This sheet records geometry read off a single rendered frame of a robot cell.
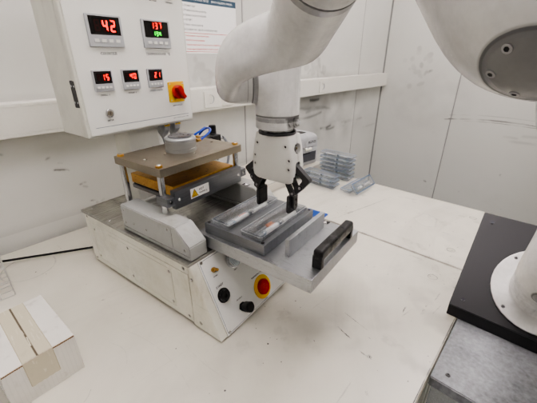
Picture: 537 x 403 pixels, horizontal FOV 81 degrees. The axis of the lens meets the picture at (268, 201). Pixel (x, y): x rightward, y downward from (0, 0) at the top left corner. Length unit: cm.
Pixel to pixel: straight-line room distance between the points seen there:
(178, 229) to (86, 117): 35
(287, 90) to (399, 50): 247
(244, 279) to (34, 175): 81
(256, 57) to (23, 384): 68
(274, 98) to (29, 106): 82
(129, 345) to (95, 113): 54
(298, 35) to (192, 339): 65
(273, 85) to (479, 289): 67
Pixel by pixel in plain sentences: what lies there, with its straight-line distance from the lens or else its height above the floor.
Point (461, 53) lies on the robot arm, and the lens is 24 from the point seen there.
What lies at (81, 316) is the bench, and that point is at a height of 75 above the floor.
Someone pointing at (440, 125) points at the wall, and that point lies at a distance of 294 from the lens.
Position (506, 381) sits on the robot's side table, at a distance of 85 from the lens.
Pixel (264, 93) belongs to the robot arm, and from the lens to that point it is 59.
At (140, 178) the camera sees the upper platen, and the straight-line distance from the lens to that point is 86.
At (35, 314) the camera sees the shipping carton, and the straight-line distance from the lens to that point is 86.
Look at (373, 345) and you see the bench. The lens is 80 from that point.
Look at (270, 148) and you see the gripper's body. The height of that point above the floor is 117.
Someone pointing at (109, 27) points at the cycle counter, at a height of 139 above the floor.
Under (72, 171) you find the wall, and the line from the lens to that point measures 132.
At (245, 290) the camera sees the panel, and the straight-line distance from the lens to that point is 80.
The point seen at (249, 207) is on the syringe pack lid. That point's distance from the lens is 75.
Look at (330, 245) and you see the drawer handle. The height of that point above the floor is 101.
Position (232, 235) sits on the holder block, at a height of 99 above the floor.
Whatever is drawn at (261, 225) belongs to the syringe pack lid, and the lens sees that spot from 67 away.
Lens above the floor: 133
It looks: 25 degrees down
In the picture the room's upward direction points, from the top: straight up
